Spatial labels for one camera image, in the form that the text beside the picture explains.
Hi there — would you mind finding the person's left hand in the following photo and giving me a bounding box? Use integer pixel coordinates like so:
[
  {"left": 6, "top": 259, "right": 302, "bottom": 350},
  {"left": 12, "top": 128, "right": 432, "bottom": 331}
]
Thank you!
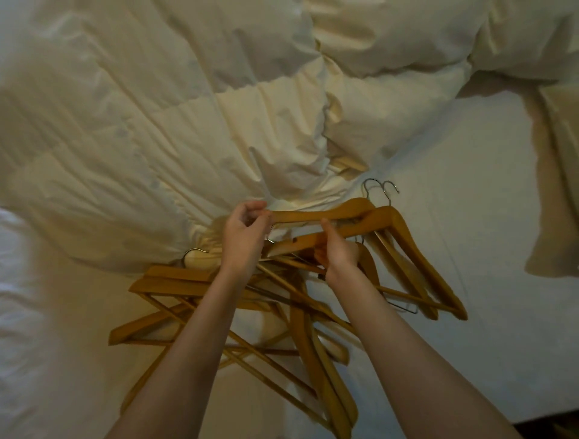
[{"left": 220, "top": 200, "right": 274, "bottom": 284}]

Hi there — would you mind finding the person's right hand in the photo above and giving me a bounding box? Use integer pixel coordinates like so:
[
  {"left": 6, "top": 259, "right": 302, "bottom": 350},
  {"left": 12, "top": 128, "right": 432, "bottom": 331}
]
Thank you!
[{"left": 313, "top": 218, "right": 362, "bottom": 290}]

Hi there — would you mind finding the wooden clothes hanger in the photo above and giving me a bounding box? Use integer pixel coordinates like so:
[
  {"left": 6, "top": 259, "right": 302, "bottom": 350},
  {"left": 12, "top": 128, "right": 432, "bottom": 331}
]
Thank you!
[
  {"left": 270, "top": 178, "right": 439, "bottom": 321},
  {"left": 329, "top": 155, "right": 370, "bottom": 176},
  {"left": 265, "top": 180, "right": 469, "bottom": 321}
]

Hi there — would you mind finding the person's right forearm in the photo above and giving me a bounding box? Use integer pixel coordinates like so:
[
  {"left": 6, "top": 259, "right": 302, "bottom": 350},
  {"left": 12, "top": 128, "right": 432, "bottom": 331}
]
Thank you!
[{"left": 325, "top": 270, "right": 522, "bottom": 439}]

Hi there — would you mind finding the person's left forearm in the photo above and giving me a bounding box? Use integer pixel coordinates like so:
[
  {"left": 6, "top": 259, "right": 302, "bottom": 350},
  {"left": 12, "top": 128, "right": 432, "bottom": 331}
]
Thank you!
[{"left": 105, "top": 268, "right": 255, "bottom": 439}]

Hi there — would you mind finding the pile of wooden hangers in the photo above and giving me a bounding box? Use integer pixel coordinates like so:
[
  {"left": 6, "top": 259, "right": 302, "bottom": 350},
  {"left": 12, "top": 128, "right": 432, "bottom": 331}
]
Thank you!
[{"left": 108, "top": 246, "right": 386, "bottom": 439}]

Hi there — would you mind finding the white duvet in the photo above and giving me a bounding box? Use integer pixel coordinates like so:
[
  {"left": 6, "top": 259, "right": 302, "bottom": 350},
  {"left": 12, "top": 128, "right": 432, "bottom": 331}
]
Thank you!
[{"left": 0, "top": 0, "right": 474, "bottom": 277}]

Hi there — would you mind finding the white bed sheet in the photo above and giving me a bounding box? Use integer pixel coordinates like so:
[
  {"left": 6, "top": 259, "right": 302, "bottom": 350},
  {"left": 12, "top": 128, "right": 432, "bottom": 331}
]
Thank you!
[{"left": 0, "top": 86, "right": 579, "bottom": 439}]

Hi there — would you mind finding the white pillow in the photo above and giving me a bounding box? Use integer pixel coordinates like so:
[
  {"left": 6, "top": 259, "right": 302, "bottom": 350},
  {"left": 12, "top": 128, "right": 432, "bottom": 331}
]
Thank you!
[
  {"left": 304, "top": 0, "right": 496, "bottom": 78},
  {"left": 470, "top": 0, "right": 579, "bottom": 83},
  {"left": 524, "top": 83, "right": 579, "bottom": 278}
]

